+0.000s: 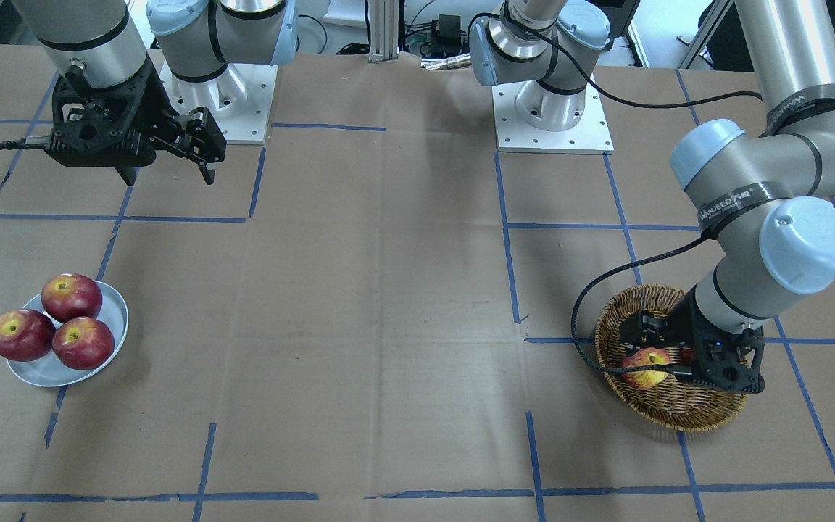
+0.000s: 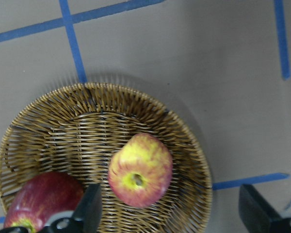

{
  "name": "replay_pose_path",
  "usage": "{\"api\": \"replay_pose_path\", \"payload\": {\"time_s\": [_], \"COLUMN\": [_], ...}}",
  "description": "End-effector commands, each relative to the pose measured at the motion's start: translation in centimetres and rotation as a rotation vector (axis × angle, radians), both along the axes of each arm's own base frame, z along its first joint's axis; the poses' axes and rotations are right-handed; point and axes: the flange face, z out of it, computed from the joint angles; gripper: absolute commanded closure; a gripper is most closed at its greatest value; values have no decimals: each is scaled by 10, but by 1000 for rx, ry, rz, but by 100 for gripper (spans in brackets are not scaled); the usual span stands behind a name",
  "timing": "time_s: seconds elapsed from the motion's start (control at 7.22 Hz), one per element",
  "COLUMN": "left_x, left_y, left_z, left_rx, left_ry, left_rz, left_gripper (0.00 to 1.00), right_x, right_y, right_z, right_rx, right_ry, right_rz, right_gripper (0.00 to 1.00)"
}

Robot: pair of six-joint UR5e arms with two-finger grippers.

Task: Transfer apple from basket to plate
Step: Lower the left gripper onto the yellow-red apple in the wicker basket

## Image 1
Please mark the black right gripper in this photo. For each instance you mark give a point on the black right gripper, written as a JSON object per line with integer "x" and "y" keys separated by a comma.
{"x": 154, "y": 109}

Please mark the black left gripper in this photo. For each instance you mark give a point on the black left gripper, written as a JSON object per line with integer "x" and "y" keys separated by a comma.
{"x": 680, "y": 324}

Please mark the yellow red apple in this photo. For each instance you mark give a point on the yellow red apple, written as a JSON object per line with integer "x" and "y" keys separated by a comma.
{"x": 646, "y": 379}

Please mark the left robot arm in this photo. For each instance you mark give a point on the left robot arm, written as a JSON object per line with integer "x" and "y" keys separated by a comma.
{"x": 763, "y": 199}

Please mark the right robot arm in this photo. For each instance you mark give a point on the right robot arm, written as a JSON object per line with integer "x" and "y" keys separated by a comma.
{"x": 199, "y": 39}

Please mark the woven wicker basket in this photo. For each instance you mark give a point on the woven wicker basket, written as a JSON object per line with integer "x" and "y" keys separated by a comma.
{"x": 670, "y": 404}

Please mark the red apple back on plate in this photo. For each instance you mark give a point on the red apple back on plate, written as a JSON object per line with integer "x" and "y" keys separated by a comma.
{"x": 71, "y": 295}

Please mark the red apple on plate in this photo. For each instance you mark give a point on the red apple on plate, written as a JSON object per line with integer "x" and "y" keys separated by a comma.
{"x": 71, "y": 295}
{"x": 83, "y": 343}
{"x": 25, "y": 335}

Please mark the red apple front on plate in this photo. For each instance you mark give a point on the red apple front on plate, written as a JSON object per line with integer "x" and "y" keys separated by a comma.
{"x": 83, "y": 343}

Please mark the white round plate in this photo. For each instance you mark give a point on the white round plate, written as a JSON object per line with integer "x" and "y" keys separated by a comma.
{"x": 49, "y": 371}

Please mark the black power adapter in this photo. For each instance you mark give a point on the black power adapter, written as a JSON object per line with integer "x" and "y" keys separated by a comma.
{"x": 448, "y": 33}

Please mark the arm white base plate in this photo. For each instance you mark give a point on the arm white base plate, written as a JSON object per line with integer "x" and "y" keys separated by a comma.
{"x": 584, "y": 130}
{"x": 240, "y": 99}

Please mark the aluminium frame post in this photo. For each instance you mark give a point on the aluminium frame post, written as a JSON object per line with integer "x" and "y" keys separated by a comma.
{"x": 383, "y": 25}

